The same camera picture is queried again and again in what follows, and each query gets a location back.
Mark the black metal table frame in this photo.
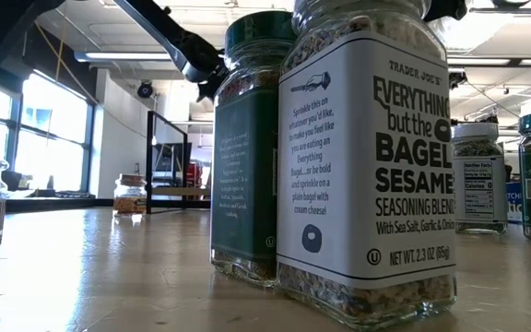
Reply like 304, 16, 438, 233
6, 196, 212, 214

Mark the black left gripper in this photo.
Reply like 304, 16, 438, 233
172, 27, 230, 103

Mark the black track light cluster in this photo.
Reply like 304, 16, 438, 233
448, 68, 468, 91

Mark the overhead LED light bar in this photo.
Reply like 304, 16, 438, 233
74, 50, 531, 66

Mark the dark background monitor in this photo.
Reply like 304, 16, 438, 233
153, 142, 193, 175

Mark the black wire spice rack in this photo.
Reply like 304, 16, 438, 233
144, 109, 213, 216

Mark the white lid bagel seasoning jar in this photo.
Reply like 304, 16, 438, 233
451, 122, 509, 235
276, 0, 459, 331

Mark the large window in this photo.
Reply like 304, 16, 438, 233
0, 68, 96, 197

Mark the red background cabinet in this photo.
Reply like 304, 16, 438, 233
186, 160, 203, 188

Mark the blue plastic wrap box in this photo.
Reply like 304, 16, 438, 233
505, 182, 524, 225

